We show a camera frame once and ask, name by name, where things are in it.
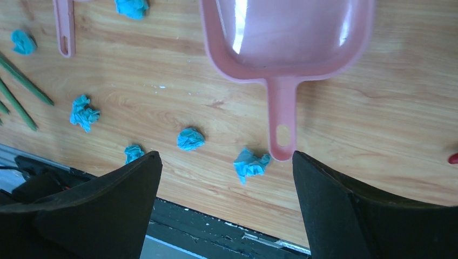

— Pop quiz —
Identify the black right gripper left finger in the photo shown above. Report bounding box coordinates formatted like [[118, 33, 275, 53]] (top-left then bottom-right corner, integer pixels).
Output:
[[1, 151, 163, 258]]

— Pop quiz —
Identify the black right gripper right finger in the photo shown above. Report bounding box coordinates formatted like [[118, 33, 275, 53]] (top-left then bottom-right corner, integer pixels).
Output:
[[292, 151, 457, 258]]

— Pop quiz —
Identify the pink plastic dustpan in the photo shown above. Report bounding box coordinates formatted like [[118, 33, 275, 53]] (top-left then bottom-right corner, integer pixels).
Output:
[[199, 1, 376, 161]]

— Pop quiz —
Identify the pink hand brush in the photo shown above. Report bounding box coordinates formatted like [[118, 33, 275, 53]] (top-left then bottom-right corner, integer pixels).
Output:
[[52, 0, 76, 58]]

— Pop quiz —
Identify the blue paper scrap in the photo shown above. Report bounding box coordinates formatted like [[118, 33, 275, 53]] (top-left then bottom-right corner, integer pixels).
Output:
[[177, 128, 205, 151], [114, 0, 149, 20], [124, 144, 145, 165], [233, 148, 271, 185], [11, 30, 37, 56], [69, 94, 100, 133]]

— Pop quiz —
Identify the red chili pepper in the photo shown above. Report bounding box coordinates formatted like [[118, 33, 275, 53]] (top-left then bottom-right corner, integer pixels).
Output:
[[448, 153, 458, 165]]

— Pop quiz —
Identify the green long beans bunch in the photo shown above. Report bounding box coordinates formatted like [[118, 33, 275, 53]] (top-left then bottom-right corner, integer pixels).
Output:
[[1, 53, 55, 132]]

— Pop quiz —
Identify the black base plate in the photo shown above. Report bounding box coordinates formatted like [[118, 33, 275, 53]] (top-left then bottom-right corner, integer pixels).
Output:
[[1, 145, 311, 258]]

